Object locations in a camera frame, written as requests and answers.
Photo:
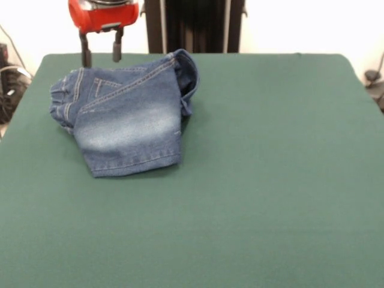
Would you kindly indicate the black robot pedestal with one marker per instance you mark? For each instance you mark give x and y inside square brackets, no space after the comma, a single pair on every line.
[195,27]

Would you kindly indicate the black wheeled stand base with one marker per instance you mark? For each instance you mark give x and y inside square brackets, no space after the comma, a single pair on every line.
[12,90]
[378,96]

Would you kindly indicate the blue denim jeans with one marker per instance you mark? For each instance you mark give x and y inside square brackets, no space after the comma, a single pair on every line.
[126,126]

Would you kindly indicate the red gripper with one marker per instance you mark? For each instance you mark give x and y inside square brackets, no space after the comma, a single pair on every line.
[102,16]

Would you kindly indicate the dark green table cloth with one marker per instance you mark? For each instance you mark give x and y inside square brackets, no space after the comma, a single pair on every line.
[240,180]

